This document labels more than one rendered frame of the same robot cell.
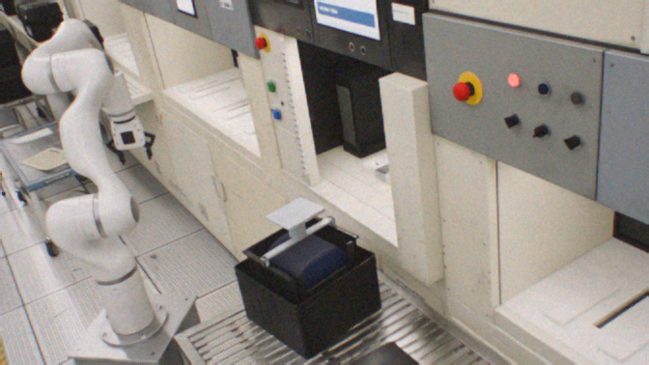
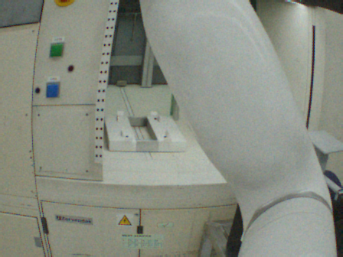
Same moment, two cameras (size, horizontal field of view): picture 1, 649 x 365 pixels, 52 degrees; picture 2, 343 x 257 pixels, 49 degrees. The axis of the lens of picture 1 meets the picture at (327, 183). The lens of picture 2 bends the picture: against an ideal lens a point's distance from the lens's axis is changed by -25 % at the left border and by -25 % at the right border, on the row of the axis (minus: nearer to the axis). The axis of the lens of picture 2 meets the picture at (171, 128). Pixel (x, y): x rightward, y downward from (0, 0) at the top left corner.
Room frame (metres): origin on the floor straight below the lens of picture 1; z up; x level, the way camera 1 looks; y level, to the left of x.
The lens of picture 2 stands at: (1.58, 0.99, 1.38)
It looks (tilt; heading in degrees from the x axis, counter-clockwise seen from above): 20 degrees down; 284
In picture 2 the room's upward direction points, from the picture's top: 5 degrees clockwise
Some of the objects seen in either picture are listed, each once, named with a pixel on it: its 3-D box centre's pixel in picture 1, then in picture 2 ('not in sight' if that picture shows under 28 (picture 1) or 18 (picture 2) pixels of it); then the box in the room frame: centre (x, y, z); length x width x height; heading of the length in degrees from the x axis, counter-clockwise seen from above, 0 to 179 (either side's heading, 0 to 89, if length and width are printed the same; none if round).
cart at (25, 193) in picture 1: (60, 180); not in sight; (3.77, 1.64, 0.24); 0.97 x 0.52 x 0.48; 30
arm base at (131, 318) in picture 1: (125, 298); not in sight; (1.53, 0.61, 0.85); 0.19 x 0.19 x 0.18
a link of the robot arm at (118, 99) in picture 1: (114, 91); not in sight; (2.12, 0.65, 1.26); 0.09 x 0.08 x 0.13; 93
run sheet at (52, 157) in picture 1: (49, 157); not in sight; (3.60, 1.58, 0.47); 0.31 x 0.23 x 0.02; 49
